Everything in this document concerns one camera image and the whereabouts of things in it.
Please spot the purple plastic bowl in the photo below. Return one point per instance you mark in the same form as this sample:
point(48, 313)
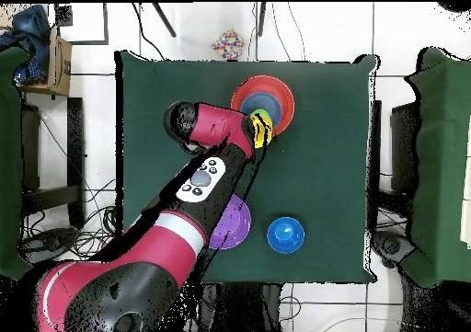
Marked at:
point(235, 225)

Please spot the yellow plastic cup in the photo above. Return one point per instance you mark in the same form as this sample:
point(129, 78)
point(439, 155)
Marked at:
point(264, 133)

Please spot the dark green tablecloth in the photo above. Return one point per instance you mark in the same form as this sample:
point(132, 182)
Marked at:
point(323, 162)

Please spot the cardboard box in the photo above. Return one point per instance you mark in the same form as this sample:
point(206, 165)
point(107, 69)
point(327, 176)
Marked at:
point(59, 70)

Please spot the black rectangular frame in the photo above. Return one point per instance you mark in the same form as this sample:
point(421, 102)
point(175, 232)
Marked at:
point(106, 23)

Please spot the blue cloth bundle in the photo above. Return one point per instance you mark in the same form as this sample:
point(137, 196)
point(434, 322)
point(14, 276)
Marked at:
point(31, 26)

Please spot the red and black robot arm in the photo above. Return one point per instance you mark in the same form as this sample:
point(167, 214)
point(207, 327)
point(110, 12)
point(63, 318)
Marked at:
point(154, 258)

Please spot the black tripod leg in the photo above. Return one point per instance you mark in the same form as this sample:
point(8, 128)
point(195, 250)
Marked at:
point(261, 19)
point(164, 19)

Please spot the green plastic cup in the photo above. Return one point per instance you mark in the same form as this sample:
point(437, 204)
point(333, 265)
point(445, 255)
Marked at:
point(259, 111)

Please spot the green cloth covered table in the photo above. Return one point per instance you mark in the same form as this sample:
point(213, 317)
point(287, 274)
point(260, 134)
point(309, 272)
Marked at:
point(441, 162)
point(11, 162)

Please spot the black pedestal foot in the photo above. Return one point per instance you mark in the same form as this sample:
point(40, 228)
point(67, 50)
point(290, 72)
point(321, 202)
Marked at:
point(392, 245)
point(51, 240)

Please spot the black stool frame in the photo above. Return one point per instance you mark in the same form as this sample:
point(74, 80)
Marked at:
point(75, 185)
point(403, 144)

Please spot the wide orange-red bowl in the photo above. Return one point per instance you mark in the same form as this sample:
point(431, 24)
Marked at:
point(285, 104)

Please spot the small dark blue bowl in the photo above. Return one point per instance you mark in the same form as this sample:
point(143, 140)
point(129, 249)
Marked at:
point(285, 235)

